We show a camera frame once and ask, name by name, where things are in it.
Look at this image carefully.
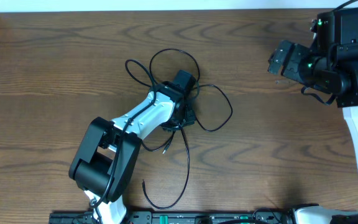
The black USB cable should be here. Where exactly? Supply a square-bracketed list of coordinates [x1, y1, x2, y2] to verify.
[124, 48, 234, 210]

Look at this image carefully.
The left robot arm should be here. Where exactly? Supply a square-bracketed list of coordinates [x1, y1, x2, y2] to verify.
[68, 70, 196, 223]

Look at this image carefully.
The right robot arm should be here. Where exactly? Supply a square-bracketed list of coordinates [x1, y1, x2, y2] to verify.
[268, 4, 358, 223]

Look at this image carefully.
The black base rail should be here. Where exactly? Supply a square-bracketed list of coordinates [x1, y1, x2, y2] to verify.
[48, 209, 295, 224]

